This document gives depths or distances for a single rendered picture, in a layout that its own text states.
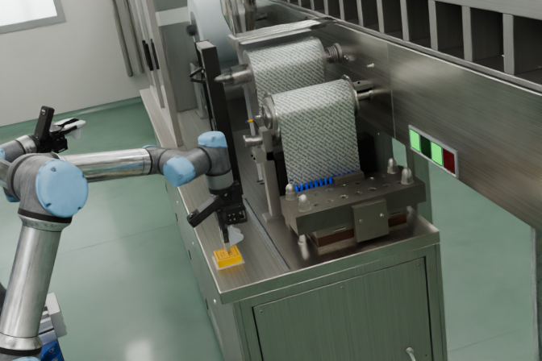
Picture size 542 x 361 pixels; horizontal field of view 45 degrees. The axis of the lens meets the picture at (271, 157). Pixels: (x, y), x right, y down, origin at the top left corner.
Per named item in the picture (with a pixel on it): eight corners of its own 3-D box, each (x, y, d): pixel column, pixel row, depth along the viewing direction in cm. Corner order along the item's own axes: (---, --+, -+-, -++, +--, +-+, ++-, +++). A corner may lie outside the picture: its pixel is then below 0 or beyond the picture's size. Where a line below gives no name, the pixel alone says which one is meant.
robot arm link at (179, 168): (156, 184, 177) (187, 168, 184) (184, 191, 169) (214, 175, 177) (151, 157, 174) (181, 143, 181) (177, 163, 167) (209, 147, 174)
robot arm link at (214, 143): (189, 138, 178) (211, 127, 184) (196, 175, 182) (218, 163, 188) (208, 142, 173) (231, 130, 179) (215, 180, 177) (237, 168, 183)
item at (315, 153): (289, 190, 202) (281, 134, 195) (360, 172, 207) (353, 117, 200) (289, 191, 202) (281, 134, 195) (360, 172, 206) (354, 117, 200)
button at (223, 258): (214, 258, 195) (213, 251, 194) (237, 251, 196) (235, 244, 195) (218, 268, 188) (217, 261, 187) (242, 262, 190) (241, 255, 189)
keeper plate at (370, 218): (354, 239, 190) (350, 205, 186) (386, 230, 192) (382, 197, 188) (358, 243, 188) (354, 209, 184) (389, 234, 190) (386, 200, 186)
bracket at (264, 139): (261, 217, 216) (246, 130, 205) (280, 212, 217) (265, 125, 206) (265, 223, 211) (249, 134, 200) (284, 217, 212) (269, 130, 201)
